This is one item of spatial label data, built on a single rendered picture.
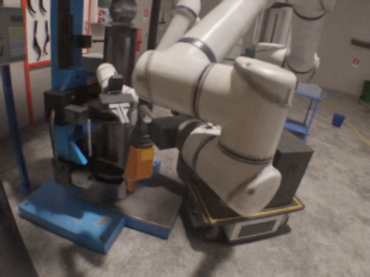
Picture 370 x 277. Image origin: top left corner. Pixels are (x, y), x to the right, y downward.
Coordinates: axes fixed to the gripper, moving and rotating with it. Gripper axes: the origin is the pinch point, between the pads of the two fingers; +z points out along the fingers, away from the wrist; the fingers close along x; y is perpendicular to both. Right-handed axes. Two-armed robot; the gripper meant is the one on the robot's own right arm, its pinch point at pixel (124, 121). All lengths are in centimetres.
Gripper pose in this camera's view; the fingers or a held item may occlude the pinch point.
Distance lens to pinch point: 88.3
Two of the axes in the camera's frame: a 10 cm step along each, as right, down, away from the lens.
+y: -3.1, 6.7, 6.8
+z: 4.2, 7.4, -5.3
